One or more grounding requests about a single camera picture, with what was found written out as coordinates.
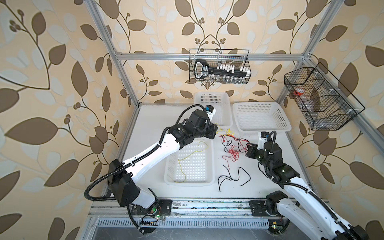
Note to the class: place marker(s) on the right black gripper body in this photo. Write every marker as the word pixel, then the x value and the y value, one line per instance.
pixel 255 153

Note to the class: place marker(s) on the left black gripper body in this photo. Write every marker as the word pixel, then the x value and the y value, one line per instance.
pixel 204 129

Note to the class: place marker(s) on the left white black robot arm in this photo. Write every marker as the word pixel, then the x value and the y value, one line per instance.
pixel 123 176

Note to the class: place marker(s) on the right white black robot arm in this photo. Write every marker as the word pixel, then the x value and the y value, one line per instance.
pixel 296 201

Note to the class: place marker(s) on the far middle white plastic basket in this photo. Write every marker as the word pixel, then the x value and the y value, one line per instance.
pixel 221 103

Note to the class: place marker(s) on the white plastic basket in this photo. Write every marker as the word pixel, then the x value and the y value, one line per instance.
pixel 192 166
pixel 254 117
pixel 221 103

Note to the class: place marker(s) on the near white plastic basket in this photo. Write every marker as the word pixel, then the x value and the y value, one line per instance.
pixel 192 166

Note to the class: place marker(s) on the far right white plastic basket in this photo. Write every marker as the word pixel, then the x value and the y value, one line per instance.
pixel 254 117

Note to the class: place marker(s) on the black tool with white sockets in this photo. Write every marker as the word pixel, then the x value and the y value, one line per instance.
pixel 202 69

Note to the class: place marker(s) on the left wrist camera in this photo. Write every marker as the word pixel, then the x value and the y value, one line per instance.
pixel 211 111

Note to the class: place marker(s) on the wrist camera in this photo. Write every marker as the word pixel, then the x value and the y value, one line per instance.
pixel 211 111
pixel 263 138

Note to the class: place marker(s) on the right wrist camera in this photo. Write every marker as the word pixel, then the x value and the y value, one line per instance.
pixel 263 138

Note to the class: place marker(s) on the black wire basket on back wall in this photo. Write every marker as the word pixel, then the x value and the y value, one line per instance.
pixel 225 56

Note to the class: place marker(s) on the black wire basket on wall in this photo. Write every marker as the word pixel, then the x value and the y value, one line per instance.
pixel 225 56
pixel 327 104

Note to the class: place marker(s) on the red item in wire basket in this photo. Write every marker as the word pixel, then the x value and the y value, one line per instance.
pixel 297 92

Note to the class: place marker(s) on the black wire basket on right wall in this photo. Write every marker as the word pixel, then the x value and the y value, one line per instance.
pixel 327 104

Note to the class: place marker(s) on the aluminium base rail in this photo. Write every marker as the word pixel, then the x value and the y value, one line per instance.
pixel 222 213

